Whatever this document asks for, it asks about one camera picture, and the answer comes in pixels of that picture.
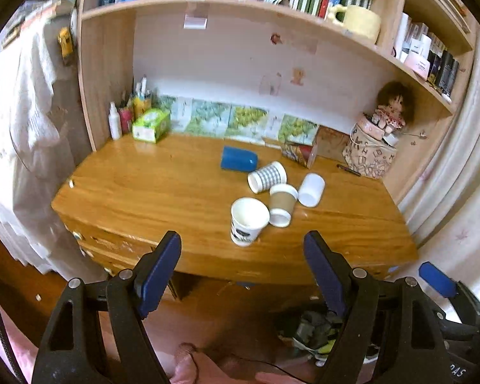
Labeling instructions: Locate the black cable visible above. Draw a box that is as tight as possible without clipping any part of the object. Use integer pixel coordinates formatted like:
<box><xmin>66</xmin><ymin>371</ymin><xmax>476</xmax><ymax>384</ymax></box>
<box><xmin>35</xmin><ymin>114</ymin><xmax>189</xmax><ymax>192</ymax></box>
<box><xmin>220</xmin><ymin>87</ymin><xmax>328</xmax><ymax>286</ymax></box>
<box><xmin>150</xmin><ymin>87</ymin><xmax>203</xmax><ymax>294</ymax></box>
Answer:
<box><xmin>192</xmin><ymin>351</ymin><xmax>317</xmax><ymax>383</ymax></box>

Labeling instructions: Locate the white spray bottle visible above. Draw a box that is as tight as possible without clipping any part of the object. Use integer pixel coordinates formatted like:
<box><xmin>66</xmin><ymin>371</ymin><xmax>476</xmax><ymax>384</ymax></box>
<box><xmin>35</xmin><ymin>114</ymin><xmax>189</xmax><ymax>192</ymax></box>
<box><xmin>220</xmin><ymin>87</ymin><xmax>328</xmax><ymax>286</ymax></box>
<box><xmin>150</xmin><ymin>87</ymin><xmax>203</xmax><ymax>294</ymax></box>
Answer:
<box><xmin>108</xmin><ymin>102</ymin><xmax>122</xmax><ymax>141</ymax></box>

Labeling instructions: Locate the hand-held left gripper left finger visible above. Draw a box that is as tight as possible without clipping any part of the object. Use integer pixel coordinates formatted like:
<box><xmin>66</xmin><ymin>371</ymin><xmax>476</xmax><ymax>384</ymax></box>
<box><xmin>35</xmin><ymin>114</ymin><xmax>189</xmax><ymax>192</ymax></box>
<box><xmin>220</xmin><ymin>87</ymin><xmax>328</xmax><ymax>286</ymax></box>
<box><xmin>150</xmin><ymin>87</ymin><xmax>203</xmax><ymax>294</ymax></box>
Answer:
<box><xmin>31</xmin><ymin>230</ymin><xmax>182</xmax><ymax>384</ymax></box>

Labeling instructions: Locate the brown-haired doll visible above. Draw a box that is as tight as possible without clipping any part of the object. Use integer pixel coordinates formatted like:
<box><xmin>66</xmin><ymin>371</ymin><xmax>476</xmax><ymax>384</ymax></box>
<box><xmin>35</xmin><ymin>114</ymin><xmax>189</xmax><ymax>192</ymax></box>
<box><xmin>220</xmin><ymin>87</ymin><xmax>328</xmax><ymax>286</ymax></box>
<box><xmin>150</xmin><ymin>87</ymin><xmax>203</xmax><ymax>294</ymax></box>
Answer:
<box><xmin>366</xmin><ymin>81</ymin><xmax>415</xmax><ymax>135</ymax></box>

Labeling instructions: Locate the white hanging cloth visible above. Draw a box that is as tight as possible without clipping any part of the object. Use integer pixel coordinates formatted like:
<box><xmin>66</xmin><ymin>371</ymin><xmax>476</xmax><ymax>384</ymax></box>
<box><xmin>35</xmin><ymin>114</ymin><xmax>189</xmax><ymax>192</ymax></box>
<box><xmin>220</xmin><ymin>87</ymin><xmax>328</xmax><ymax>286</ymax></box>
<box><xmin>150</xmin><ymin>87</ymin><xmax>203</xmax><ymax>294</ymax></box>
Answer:
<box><xmin>0</xmin><ymin>0</ymin><xmax>89</xmax><ymax>275</ymax></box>

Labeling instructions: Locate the clear tape strip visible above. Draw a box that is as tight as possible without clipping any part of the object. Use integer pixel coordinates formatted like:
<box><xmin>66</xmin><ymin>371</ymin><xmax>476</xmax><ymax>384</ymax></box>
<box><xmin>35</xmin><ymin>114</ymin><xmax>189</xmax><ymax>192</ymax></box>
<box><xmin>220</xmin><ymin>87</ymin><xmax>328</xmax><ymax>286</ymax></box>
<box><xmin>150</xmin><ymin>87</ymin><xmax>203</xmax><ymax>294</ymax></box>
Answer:
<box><xmin>183</xmin><ymin>2</ymin><xmax>209</xmax><ymax>30</ymax></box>

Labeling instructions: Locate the row of black bottles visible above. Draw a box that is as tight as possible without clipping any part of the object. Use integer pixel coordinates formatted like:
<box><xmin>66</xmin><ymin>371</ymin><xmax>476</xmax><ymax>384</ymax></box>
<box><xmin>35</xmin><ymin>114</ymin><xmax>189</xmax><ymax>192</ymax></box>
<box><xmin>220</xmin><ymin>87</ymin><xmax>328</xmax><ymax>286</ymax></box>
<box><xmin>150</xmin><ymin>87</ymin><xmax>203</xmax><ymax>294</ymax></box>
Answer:
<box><xmin>427</xmin><ymin>50</ymin><xmax>460</xmax><ymax>96</ymax></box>

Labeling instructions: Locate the wooden bookshelf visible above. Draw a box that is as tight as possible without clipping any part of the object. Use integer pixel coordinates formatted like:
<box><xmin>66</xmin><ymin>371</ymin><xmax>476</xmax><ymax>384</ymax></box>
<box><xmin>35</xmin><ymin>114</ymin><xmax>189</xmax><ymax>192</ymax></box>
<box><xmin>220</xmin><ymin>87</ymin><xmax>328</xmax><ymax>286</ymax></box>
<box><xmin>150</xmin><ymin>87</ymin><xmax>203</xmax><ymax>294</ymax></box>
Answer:
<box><xmin>77</xmin><ymin>0</ymin><xmax>477</xmax><ymax>205</ymax></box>

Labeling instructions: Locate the red bottle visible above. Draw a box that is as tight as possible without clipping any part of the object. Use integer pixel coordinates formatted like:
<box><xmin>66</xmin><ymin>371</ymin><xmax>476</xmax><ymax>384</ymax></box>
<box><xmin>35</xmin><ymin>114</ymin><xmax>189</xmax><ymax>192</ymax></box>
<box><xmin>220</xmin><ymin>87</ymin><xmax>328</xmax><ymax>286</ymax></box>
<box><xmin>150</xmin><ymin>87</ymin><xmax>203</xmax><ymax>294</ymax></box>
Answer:
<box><xmin>119</xmin><ymin>106</ymin><xmax>134</xmax><ymax>135</ymax></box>

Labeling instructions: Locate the blue cup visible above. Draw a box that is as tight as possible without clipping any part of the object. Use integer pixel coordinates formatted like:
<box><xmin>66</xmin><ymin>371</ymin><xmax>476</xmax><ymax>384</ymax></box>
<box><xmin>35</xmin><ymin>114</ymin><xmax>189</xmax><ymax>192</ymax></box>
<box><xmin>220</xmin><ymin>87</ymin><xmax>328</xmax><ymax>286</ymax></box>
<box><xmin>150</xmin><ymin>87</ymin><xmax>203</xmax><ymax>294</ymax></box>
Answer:
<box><xmin>220</xmin><ymin>146</ymin><xmax>259</xmax><ymax>172</ymax></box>

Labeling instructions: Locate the person's bare foot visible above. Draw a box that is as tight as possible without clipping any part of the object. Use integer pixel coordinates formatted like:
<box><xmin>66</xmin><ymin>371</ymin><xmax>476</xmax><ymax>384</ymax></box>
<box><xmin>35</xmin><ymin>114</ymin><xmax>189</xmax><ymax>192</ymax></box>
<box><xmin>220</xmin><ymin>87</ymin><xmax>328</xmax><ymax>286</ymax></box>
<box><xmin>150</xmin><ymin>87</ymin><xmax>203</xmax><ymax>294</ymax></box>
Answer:
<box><xmin>171</xmin><ymin>343</ymin><xmax>204</xmax><ymax>384</ymax></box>

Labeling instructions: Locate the brown sleeve paper cup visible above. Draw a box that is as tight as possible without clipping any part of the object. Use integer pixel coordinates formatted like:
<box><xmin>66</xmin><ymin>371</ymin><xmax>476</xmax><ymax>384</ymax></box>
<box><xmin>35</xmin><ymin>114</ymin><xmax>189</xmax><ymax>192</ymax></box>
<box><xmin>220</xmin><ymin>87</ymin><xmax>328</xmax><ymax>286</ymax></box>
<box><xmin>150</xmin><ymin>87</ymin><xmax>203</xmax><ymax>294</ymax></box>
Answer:
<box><xmin>268</xmin><ymin>184</ymin><xmax>299</xmax><ymax>228</ymax></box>

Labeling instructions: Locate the green tissue box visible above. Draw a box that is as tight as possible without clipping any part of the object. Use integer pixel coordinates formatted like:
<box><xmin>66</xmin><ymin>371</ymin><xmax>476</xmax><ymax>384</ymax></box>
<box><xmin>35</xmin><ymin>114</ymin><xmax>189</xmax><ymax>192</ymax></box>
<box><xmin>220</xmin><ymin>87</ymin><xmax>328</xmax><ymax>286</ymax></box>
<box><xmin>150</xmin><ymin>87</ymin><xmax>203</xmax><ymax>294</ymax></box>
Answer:
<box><xmin>132</xmin><ymin>109</ymin><xmax>171</xmax><ymax>143</ymax></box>

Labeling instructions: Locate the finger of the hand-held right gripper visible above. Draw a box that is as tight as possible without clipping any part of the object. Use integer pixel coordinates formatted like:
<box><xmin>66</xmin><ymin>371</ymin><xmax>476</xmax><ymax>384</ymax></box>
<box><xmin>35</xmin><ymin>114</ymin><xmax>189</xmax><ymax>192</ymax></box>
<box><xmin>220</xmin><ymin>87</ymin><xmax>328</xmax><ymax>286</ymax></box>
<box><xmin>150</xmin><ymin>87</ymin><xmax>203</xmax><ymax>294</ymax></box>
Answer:
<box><xmin>419</xmin><ymin>261</ymin><xmax>480</xmax><ymax>329</ymax></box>

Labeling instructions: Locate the row of cosmetic boxes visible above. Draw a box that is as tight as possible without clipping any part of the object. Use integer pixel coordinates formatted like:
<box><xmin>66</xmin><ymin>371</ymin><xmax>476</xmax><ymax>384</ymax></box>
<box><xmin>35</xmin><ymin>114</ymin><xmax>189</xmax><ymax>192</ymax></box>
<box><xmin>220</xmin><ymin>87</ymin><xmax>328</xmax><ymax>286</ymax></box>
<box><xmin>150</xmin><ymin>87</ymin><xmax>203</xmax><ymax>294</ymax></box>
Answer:
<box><xmin>392</xmin><ymin>12</ymin><xmax>444</xmax><ymax>81</ymax></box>

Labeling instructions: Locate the letter-print fabric basket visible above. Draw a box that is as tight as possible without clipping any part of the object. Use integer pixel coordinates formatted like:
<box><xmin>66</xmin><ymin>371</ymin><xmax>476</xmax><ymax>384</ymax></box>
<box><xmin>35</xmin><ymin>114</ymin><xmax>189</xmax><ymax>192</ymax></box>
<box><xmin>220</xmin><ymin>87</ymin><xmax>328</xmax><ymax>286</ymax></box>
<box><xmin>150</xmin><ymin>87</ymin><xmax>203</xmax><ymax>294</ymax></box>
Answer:
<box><xmin>342</xmin><ymin>123</ymin><xmax>398</xmax><ymax>180</ymax></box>

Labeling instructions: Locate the cream curtain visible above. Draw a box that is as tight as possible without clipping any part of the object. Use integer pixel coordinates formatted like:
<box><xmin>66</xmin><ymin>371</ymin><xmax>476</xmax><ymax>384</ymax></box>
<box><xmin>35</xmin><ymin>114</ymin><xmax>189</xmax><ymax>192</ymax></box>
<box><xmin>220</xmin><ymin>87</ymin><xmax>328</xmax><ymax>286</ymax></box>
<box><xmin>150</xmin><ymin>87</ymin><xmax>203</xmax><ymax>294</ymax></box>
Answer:
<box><xmin>398</xmin><ymin>28</ymin><xmax>480</xmax><ymax>329</ymax></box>

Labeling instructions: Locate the checked paper cup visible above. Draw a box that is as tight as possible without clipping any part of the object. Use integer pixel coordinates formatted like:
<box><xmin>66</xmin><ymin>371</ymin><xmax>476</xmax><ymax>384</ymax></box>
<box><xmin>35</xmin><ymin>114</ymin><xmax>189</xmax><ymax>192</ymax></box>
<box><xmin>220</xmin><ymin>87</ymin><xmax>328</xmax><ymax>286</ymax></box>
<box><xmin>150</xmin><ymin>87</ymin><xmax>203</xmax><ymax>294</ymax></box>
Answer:
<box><xmin>247</xmin><ymin>161</ymin><xmax>287</xmax><ymax>194</ymax></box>

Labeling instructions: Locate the plain white cup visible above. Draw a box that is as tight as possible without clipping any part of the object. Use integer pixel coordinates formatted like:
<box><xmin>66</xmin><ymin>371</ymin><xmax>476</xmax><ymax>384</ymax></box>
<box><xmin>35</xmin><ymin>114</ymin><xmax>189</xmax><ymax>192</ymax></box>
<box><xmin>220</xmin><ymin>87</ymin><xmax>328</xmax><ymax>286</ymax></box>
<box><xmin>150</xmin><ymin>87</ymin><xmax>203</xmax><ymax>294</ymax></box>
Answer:
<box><xmin>298</xmin><ymin>173</ymin><xmax>326</xmax><ymax>208</ymax></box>

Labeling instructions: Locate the pile of shoes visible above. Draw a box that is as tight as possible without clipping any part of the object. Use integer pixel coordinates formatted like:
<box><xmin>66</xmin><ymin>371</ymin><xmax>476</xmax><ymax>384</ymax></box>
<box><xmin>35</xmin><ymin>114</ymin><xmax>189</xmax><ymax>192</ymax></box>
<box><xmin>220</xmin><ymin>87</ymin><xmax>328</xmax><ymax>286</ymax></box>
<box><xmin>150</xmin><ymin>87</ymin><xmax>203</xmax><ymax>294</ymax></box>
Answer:
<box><xmin>277</xmin><ymin>308</ymin><xmax>381</xmax><ymax>367</ymax></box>

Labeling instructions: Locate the yellow bottle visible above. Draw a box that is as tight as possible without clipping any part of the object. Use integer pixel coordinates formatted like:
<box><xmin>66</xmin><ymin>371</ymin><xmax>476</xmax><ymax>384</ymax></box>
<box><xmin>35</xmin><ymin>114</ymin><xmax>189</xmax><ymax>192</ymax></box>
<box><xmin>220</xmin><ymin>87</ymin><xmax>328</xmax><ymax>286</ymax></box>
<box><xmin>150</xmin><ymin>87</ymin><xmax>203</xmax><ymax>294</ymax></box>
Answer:
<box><xmin>133</xmin><ymin>94</ymin><xmax>152</xmax><ymax>121</ymax></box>

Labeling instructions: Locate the yellow mug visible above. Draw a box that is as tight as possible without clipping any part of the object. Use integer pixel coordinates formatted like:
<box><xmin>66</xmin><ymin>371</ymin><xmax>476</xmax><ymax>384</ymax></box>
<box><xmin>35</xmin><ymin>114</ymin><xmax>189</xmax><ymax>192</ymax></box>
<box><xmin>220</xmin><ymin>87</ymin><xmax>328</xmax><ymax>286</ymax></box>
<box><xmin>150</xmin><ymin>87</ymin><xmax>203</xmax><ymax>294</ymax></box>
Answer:
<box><xmin>325</xmin><ymin>4</ymin><xmax>382</xmax><ymax>45</ymax></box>

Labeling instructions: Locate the red picture box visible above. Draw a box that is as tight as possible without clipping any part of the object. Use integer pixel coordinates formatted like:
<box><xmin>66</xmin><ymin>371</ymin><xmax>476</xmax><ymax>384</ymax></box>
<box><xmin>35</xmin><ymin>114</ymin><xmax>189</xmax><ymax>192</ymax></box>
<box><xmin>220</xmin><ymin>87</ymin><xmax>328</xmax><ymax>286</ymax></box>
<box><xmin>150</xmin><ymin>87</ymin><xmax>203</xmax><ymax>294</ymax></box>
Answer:
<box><xmin>281</xmin><ymin>141</ymin><xmax>318</xmax><ymax>170</ymax></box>

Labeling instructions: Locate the green map sheet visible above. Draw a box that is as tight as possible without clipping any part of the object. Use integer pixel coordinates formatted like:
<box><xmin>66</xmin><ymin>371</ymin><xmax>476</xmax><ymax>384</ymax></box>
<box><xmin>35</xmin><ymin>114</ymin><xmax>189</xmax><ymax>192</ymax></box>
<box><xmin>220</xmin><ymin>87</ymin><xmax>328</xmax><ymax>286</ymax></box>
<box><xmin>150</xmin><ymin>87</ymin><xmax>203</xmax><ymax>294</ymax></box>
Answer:
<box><xmin>184</xmin><ymin>100</ymin><xmax>231</xmax><ymax>137</ymax></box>
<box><xmin>158</xmin><ymin>95</ymin><xmax>193</xmax><ymax>131</ymax></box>
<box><xmin>226</xmin><ymin>105</ymin><xmax>270</xmax><ymax>141</ymax></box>
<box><xmin>278</xmin><ymin>114</ymin><xmax>319</xmax><ymax>147</ymax></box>

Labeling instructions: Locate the brown cardboard box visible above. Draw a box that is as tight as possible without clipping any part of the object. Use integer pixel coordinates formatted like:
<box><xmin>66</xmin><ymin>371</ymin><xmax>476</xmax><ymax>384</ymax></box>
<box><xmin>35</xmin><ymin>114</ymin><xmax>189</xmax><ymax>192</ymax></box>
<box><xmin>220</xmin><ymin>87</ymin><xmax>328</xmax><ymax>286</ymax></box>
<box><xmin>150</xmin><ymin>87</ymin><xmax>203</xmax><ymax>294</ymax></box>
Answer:
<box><xmin>315</xmin><ymin>126</ymin><xmax>351</xmax><ymax>161</ymax></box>

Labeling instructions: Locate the white black-print paper cup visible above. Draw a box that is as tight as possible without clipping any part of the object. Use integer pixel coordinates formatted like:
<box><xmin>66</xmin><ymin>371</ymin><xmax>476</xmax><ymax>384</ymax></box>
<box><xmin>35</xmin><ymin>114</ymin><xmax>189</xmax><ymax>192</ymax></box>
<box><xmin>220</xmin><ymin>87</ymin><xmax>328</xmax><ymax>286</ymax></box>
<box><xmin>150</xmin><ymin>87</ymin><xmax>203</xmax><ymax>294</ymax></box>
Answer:
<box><xmin>230</xmin><ymin>197</ymin><xmax>270</xmax><ymax>247</ymax></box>

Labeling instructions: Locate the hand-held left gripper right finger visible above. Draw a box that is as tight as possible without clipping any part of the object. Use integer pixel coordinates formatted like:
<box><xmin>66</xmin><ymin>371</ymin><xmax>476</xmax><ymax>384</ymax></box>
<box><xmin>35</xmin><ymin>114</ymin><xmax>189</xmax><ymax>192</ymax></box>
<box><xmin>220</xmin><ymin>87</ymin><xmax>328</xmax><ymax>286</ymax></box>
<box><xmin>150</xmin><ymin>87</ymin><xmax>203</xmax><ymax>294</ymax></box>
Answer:
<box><xmin>303</xmin><ymin>230</ymin><xmax>452</xmax><ymax>384</ymax></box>

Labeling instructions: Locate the wooden desk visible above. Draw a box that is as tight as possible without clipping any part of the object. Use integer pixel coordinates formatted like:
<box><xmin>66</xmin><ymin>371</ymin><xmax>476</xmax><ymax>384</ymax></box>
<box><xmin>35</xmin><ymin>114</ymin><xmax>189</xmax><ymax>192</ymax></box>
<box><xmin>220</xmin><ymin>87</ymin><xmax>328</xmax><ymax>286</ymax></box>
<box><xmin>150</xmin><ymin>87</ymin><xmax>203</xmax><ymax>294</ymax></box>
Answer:
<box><xmin>51</xmin><ymin>132</ymin><xmax>420</xmax><ymax>301</ymax></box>

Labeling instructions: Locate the pink round box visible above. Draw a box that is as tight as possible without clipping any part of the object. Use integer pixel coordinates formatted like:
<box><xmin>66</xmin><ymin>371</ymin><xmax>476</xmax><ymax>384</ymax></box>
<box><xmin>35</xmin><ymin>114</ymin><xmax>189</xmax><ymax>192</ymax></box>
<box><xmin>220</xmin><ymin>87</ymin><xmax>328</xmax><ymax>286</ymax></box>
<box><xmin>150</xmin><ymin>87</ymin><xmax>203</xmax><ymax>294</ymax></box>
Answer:
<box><xmin>357</xmin><ymin>113</ymin><xmax>385</xmax><ymax>139</ymax></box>

